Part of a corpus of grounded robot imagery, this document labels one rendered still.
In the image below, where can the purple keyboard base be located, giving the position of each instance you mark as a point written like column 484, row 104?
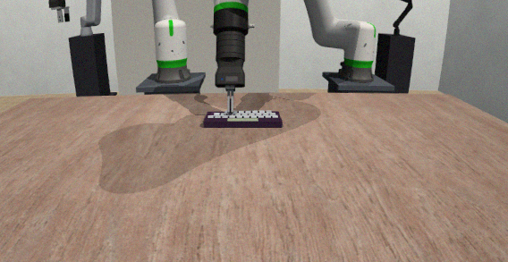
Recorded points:
column 254, row 119

